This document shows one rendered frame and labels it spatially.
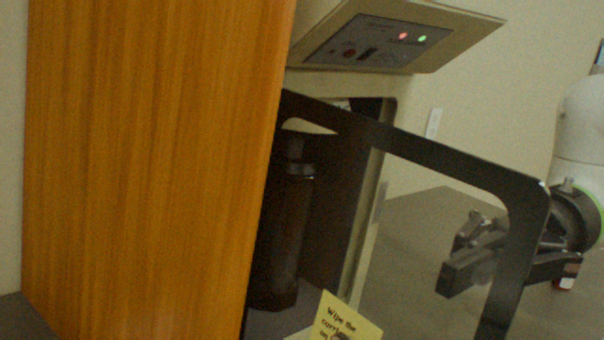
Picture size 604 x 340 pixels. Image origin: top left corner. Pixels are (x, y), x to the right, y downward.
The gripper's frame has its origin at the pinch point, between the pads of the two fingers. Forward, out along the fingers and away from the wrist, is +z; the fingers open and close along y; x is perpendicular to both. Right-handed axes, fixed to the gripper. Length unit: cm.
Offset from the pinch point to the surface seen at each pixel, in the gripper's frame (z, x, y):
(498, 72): -156, -7, -69
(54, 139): 13, 4, -55
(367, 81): -15.2, -11.2, -26.0
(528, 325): -63, 34, -8
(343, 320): 4.4, 8.8, -8.6
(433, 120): -115, 10, -68
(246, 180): 12.3, -3.8, -17.0
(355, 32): -0.8, -17.9, -18.5
